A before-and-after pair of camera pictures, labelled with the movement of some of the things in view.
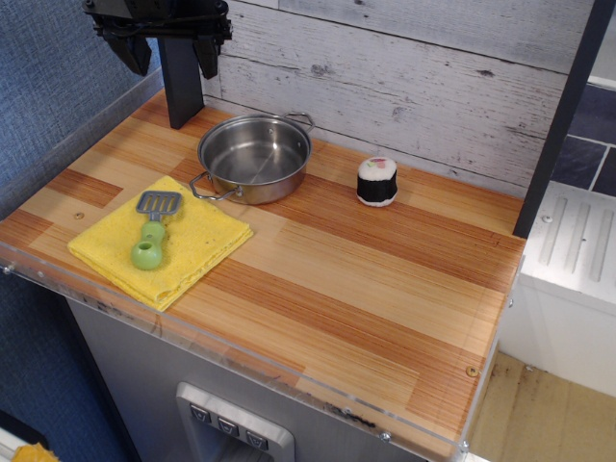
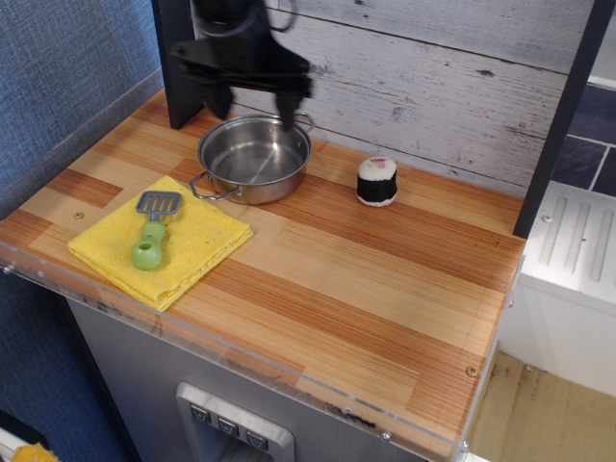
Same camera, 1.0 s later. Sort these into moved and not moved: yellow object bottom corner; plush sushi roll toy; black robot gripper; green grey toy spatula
Moved: black robot gripper
Not moved: plush sushi roll toy; green grey toy spatula; yellow object bottom corner
